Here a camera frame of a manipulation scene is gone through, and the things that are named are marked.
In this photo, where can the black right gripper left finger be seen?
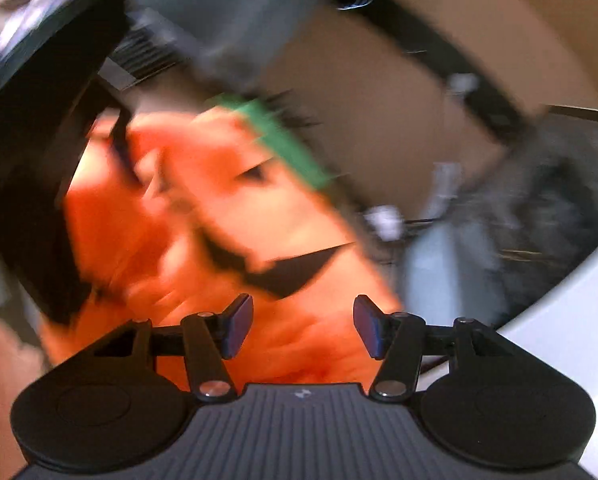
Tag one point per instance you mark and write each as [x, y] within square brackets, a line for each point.
[205, 341]

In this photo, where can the black keyboard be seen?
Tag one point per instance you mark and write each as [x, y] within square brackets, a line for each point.
[140, 56]

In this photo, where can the orange pumpkin costume garment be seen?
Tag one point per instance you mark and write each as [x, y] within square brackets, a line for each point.
[215, 214]

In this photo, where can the grey computer monitor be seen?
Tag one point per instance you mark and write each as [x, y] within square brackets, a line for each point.
[219, 5]

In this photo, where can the white power adapter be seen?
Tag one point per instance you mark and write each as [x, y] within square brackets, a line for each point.
[386, 221]

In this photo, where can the black wall cable rail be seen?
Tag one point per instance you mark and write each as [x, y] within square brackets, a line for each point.
[417, 38]

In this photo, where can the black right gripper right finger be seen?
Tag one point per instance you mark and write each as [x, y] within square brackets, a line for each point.
[401, 341]

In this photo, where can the large black framed monitor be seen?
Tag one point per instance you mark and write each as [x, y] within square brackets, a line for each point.
[516, 232]

